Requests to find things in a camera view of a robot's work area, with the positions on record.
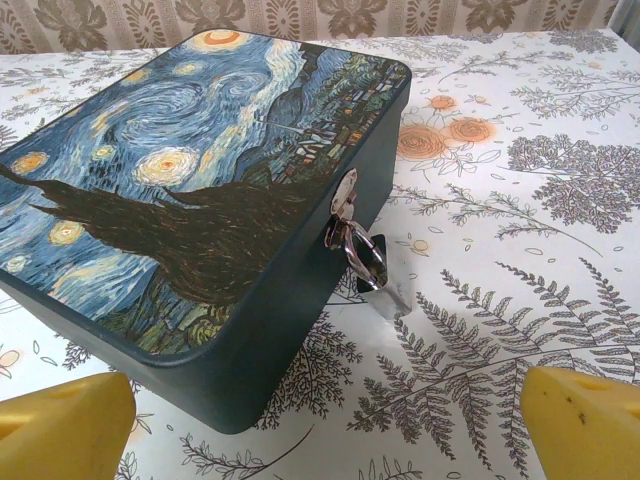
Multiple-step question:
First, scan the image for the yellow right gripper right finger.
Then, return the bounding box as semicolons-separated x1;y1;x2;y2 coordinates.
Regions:
519;366;640;480

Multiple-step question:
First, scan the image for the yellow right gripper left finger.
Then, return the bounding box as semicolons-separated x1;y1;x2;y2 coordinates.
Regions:
0;372;136;480

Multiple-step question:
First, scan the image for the silver padlock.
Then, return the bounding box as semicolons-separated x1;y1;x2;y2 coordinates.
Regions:
339;222;414;319

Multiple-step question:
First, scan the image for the starry night print box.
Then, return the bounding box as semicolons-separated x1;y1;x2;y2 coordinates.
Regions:
0;28;413;434

